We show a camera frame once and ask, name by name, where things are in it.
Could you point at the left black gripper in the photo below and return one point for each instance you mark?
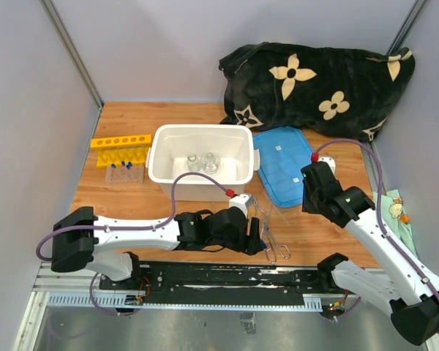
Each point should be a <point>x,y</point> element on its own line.
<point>255,243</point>

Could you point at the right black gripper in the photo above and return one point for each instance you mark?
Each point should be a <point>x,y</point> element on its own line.
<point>307,206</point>

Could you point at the metal crucible tongs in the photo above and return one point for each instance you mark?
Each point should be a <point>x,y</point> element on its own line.
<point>273,249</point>

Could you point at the glass flask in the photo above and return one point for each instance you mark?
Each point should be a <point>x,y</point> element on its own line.
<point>211,163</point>

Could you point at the white plastic bin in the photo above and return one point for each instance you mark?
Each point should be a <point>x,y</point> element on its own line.
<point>174,142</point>

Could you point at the small glass bottle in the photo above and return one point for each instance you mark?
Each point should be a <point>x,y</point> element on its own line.
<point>193,163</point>

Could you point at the clear plastic tube rack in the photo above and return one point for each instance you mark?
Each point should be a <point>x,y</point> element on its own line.
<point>121,175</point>

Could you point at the yellow test tube rack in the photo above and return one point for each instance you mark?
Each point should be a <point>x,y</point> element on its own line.
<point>128,148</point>

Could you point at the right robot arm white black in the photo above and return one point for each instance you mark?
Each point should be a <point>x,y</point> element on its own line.
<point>409,294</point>

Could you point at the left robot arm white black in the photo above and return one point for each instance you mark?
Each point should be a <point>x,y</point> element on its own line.
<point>102,245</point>

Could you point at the clear plastic dropper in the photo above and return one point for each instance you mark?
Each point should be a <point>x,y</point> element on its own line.
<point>276,208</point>

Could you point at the blue plastic tray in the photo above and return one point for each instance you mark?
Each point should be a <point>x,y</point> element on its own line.
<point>283,152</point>

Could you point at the green cloth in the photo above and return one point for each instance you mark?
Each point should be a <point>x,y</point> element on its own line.
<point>394,215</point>

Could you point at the black floral blanket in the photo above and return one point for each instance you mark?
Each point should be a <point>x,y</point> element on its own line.
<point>336,92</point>

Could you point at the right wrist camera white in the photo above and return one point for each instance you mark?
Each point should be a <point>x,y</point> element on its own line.
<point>315,157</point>

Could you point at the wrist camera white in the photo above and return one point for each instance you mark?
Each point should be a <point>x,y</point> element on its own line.
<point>315,157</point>
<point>241,201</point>

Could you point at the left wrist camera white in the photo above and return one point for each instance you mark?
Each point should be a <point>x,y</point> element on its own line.
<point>241,201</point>

